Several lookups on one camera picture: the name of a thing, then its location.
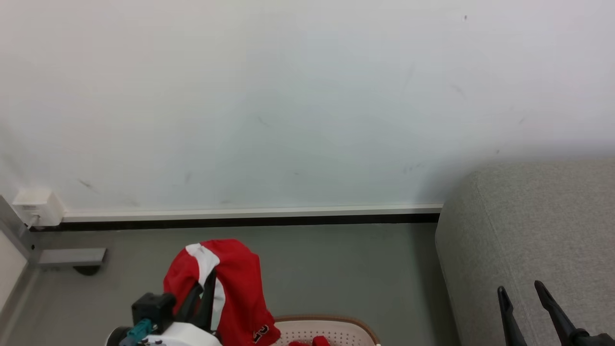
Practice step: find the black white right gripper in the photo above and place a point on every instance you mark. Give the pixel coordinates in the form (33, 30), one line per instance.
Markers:
(598, 340)

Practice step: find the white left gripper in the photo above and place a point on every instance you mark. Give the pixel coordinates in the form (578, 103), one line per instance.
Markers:
(185, 336)

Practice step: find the red and white jersey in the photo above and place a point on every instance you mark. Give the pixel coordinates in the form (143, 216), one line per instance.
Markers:
(240, 283)

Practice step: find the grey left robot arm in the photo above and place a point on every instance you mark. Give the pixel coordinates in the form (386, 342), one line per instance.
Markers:
(115, 337)

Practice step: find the red clothing piece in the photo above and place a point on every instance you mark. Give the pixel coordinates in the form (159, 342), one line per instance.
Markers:
(314, 342)

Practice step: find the cream perforated laundry basket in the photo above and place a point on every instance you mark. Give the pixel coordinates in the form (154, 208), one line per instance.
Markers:
(331, 331)

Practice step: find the grey fabric sofa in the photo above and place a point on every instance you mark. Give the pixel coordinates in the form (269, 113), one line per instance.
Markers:
(538, 226)

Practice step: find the white and black baseboard strip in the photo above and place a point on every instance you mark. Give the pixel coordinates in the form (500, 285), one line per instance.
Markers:
(250, 215)

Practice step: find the black caster wheel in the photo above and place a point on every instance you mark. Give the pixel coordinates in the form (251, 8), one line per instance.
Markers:
(87, 270)

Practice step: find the grey metal partition foot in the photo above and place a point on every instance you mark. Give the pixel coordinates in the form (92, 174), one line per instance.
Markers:
(57, 257)

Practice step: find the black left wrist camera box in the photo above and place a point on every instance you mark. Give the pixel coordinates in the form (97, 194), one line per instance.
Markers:
(153, 307)

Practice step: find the white wall socket box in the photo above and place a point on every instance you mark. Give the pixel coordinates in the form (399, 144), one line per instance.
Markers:
(38, 207)

